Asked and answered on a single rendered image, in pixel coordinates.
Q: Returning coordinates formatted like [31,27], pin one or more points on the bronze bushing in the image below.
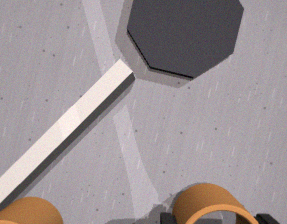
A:
[30,210]
[202,199]

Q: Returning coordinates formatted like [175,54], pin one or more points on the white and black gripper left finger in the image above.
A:
[167,218]

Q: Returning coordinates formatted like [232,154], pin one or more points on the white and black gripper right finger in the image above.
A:
[265,219]

